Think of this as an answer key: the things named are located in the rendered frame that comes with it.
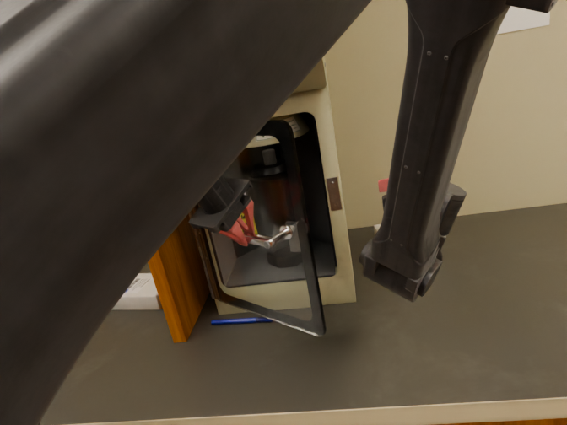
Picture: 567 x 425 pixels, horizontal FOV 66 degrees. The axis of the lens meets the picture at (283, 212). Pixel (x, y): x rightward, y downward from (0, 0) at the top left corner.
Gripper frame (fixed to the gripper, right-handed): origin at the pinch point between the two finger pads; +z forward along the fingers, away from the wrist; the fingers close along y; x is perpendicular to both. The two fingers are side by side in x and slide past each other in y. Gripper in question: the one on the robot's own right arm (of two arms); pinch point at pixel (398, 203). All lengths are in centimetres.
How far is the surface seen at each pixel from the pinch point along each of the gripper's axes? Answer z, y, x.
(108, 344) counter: 3, -26, 66
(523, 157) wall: 55, -14, -41
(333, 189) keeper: 11.3, 0.3, 11.2
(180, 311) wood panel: 3, -19, 47
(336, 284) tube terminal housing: 11.0, -21.6, 14.0
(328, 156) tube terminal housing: 11.5, 7.1, 11.2
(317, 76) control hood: 6.9, 22.8, 10.6
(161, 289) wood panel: 2, -13, 49
